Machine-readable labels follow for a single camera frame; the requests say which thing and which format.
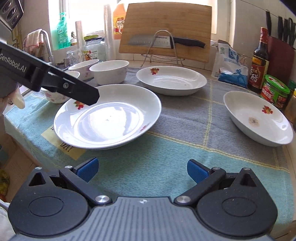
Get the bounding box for metal wire rack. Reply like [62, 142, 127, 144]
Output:
[141, 29, 184, 67]

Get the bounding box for dark vinegar bottle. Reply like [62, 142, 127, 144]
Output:
[247, 27, 269, 93]

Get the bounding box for glass jar green lid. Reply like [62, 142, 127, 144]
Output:
[82, 35, 106, 62]

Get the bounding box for green dish soap bottle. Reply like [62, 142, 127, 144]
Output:
[57, 12, 70, 49]

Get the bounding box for bamboo cutting board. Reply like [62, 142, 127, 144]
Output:
[119, 2, 212, 63]

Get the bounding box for clear plastic wrap roll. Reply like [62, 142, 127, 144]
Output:
[104, 5, 116, 60]

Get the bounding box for grey teal checked towel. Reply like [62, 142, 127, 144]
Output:
[4, 80, 295, 232]

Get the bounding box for dark red knife block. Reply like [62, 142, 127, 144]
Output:
[267, 36, 295, 85]

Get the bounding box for green lid sauce jar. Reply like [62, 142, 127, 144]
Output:
[260, 74, 290, 109]

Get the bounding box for chrome kitchen faucet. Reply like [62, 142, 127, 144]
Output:
[40, 30, 55, 66]

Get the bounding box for yellow lid spice jar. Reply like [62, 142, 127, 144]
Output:
[284, 89, 296, 123]

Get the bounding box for white oval floral dish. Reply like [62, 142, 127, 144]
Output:
[136, 66, 207, 96]

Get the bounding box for orange cooking wine jug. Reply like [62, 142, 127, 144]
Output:
[113, 4, 126, 40]

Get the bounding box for plain white bowl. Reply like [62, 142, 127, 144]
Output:
[89, 60, 129, 85]

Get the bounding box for pink white rag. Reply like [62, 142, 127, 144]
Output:
[23, 29, 44, 55]

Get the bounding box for large white floral plate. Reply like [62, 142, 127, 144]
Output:
[53, 84, 162, 150]

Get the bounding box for santoku knife black handle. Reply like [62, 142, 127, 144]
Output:
[128, 35, 206, 49]

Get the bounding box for left gloved hand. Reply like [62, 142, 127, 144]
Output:
[0, 87, 25, 114]

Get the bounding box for white bowl pink flowers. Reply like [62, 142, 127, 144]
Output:
[68, 59, 99, 81]

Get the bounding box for white blue salt bag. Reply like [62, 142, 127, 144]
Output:
[211, 40, 248, 88]

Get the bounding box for small white floral bowl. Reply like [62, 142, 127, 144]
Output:
[41, 70, 81, 105]

